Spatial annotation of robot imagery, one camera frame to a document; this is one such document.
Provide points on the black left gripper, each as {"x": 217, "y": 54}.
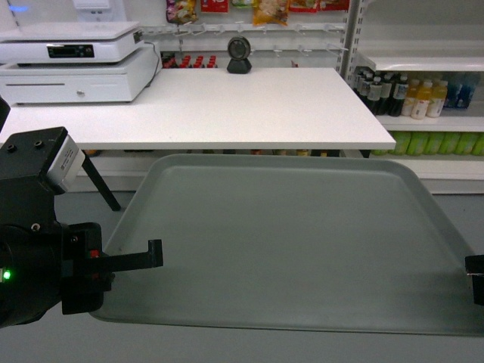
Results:
{"x": 32, "y": 265}

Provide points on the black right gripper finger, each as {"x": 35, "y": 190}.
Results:
{"x": 474, "y": 268}

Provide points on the grey metal tray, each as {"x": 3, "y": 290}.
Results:
{"x": 292, "y": 243}

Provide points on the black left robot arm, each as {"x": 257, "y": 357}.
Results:
{"x": 27, "y": 199}

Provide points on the white checkout table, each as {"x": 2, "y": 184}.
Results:
{"x": 268, "y": 108}

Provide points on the black table leg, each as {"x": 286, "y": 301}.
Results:
{"x": 100, "y": 184}

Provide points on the white cash drawer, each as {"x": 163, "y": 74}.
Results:
{"x": 89, "y": 83}

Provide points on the black barcode scanner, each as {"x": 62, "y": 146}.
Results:
{"x": 239, "y": 50}

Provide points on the white weighing scale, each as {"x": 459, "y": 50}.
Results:
{"x": 71, "y": 43}

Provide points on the purple snack bag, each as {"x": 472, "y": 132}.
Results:
{"x": 181, "y": 11}

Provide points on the yellow snack bag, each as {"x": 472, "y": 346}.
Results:
{"x": 270, "y": 11}

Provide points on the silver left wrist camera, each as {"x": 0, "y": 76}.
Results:
{"x": 65, "y": 166}

